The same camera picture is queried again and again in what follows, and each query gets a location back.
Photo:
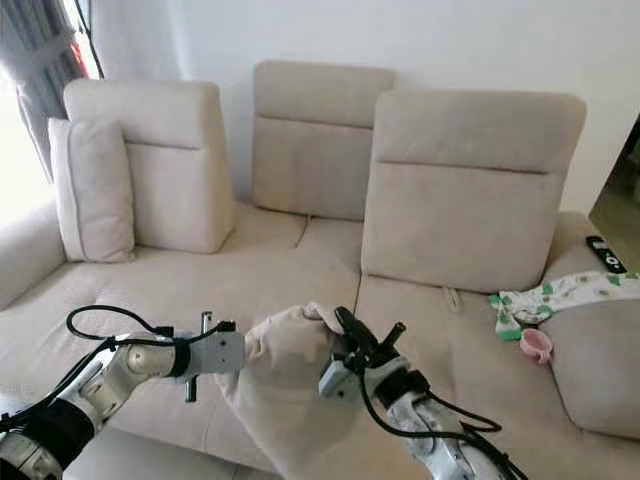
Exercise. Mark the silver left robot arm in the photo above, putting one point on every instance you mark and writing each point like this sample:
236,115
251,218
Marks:
130,367

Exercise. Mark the beige piped throw pillow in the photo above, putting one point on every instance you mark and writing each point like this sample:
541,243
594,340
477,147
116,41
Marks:
93,192

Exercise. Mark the beige fabric sofa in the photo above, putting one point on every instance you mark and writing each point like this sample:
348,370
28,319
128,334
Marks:
280,270

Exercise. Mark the green patterned white cloth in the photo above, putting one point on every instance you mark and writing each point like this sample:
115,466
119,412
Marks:
555,297

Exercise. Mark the small pink cup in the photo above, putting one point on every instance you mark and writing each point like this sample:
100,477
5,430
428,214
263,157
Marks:
536,347

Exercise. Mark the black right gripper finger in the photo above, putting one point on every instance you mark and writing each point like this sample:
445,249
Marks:
353,329

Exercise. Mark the beige sofa back cushion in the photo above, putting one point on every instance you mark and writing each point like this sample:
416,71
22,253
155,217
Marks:
310,140
180,150
465,195

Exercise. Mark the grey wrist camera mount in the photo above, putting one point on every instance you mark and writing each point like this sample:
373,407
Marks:
343,381
217,352

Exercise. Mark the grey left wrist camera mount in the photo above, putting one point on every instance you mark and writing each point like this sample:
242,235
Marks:
217,352

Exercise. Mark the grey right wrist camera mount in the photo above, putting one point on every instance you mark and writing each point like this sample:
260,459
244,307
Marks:
343,381

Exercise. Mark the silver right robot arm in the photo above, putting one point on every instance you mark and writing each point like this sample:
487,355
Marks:
445,460

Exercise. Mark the black remote control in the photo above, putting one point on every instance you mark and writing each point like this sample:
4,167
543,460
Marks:
607,254

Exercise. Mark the grey curtain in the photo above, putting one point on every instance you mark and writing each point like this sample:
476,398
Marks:
40,70

